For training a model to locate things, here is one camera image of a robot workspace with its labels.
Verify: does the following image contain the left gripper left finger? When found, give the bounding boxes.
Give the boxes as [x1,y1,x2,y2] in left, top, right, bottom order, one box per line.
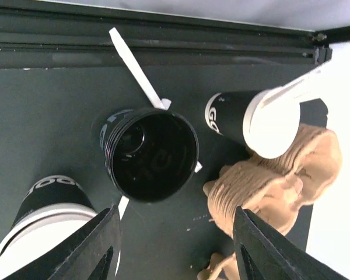
[6,205,122,279]

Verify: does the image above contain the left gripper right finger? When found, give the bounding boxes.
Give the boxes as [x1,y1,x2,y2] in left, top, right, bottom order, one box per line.
[233,206,341,280]

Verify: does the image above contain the stacked brown pulp cup carriers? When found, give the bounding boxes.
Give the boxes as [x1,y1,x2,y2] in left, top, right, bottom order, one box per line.
[198,122,344,280]

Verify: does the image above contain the black paper cup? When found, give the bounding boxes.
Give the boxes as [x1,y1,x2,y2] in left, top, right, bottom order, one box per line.
[99,107,199,203]

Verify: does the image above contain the paper cup holding stirrers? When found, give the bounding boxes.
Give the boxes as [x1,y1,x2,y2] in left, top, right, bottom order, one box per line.
[205,90,300,159]

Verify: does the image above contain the white wrapped straw on table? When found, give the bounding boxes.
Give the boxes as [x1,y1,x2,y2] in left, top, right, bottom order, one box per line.
[109,27,172,110]

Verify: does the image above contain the bundle of white wrapped straws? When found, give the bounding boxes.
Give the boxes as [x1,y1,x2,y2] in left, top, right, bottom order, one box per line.
[261,59,350,109]

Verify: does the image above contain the black aluminium frame rail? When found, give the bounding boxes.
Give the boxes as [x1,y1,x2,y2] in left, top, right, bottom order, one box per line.
[0,1,350,68]

